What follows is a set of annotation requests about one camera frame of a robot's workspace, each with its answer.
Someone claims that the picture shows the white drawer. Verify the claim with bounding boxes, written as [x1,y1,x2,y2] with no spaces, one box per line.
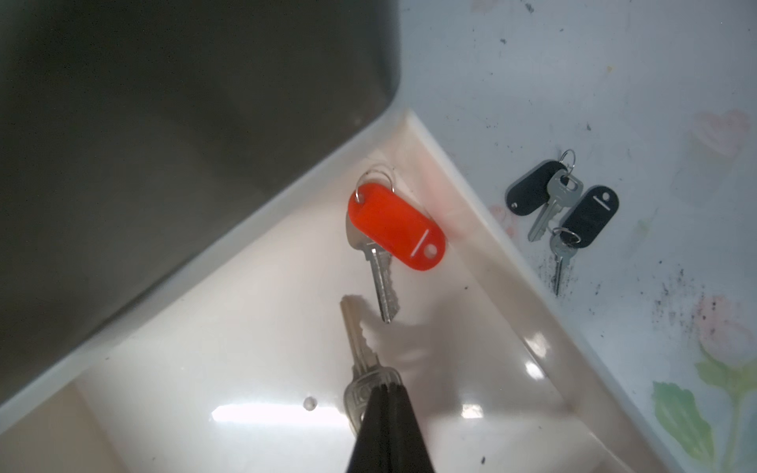
[1,112,666,472]

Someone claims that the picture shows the red tag key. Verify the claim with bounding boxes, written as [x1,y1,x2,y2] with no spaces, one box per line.
[340,296,402,436]
[346,164,447,324]

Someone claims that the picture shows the black car key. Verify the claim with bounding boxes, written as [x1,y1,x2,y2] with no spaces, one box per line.
[506,149,584,242]

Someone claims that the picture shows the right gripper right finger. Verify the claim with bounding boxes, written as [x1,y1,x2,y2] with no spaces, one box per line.
[388,384,435,473]

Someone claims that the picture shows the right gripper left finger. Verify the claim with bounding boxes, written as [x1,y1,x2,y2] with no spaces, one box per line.
[347,385,390,473]

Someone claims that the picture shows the grey three-drawer cabinet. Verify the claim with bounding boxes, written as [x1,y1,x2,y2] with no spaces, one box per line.
[1,1,401,429]

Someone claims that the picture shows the floral table mat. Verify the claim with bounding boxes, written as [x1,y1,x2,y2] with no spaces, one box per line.
[399,1,756,472]

